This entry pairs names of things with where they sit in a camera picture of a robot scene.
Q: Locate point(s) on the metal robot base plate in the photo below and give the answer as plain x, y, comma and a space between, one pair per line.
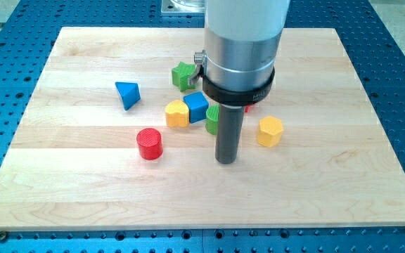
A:
182, 6

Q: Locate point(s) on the green star block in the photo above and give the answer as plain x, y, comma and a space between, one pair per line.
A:
180, 75

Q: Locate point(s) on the yellow hexagon block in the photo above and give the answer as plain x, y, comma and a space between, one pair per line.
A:
270, 131

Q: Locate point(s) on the blue cube block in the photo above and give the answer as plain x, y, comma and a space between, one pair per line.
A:
197, 105

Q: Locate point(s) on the blue triangular prism block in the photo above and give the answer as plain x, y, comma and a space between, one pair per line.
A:
129, 93

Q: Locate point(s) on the red cylinder block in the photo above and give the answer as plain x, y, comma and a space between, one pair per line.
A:
149, 141

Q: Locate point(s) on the green cylinder block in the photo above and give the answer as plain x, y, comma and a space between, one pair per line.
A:
212, 118

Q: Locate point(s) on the yellow heart block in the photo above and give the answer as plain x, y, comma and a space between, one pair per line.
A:
177, 114

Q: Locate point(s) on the light wooden board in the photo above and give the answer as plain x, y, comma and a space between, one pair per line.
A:
74, 163

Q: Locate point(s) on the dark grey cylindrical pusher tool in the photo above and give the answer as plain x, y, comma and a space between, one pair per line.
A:
228, 133

